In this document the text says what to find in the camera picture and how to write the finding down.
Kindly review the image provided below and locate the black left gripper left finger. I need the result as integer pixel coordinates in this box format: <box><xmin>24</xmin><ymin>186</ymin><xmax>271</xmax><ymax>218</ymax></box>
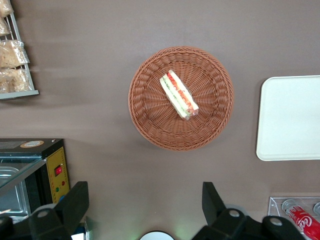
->
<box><xmin>28</xmin><ymin>181</ymin><xmax>90</xmax><ymax>240</ymax></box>

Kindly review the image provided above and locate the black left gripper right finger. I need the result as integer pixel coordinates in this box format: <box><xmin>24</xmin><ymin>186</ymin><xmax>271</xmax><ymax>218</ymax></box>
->
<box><xmin>191</xmin><ymin>181</ymin><xmax>251</xmax><ymax>240</ymax></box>

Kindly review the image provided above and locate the triangle sandwich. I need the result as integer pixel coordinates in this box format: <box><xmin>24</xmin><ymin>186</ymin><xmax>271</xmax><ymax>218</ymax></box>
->
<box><xmin>159</xmin><ymin>69</ymin><xmax>200</xmax><ymax>123</ymax></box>

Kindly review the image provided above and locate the round brown wicker basket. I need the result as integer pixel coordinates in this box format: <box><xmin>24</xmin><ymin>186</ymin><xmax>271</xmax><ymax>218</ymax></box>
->
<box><xmin>127</xmin><ymin>45</ymin><xmax>235</xmax><ymax>152</ymax></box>

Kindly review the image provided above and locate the cream plastic tray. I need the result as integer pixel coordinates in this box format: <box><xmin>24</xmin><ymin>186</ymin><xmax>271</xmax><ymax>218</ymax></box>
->
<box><xmin>255</xmin><ymin>74</ymin><xmax>320</xmax><ymax>162</ymax></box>

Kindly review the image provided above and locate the small white blue box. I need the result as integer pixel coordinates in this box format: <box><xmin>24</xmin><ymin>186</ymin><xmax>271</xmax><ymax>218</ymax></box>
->
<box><xmin>70</xmin><ymin>216</ymin><xmax>94</xmax><ymax>240</ymax></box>

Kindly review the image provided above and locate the steel pan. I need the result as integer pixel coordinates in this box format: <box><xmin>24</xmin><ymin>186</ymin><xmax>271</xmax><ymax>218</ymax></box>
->
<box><xmin>0</xmin><ymin>166</ymin><xmax>31</xmax><ymax>224</ymax></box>

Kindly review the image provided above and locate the clear acrylic can holder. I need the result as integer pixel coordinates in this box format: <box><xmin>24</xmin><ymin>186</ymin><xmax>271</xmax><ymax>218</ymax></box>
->
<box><xmin>267</xmin><ymin>196</ymin><xmax>320</xmax><ymax>226</ymax></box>

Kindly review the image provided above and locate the black yellow food warmer cabinet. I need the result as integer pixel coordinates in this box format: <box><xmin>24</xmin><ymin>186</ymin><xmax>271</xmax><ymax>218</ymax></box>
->
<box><xmin>0</xmin><ymin>138</ymin><xmax>71</xmax><ymax>224</ymax></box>

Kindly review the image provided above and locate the white round disc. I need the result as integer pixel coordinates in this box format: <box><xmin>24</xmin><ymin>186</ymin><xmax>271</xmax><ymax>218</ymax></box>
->
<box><xmin>139</xmin><ymin>230</ymin><xmax>175</xmax><ymax>240</ymax></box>

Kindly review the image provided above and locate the red cola can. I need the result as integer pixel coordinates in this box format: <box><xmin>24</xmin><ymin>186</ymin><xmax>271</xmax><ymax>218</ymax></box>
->
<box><xmin>281</xmin><ymin>199</ymin><xmax>320</xmax><ymax>240</ymax></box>

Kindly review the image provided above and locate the clear bag puffed rice snack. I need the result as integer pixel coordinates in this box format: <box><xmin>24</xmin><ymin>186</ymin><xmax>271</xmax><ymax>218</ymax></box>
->
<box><xmin>0</xmin><ymin>17</ymin><xmax>12</xmax><ymax>37</ymax></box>
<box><xmin>0</xmin><ymin>39</ymin><xmax>30</xmax><ymax>69</ymax></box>
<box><xmin>0</xmin><ymin>0</ymin><xmax>15</xmax><ymax>18</ymax></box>
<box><xmin>0</xmin><ymin>67</ymin><xmax>33</xmax><ymax>94</ymax></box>

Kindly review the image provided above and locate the grey metal wire rack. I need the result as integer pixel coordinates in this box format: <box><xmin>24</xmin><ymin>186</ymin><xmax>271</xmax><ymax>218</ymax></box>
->
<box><xmin>0</xmin><ymin>12</ymin><xmax>40</xmax><ymax>100</ymax></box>

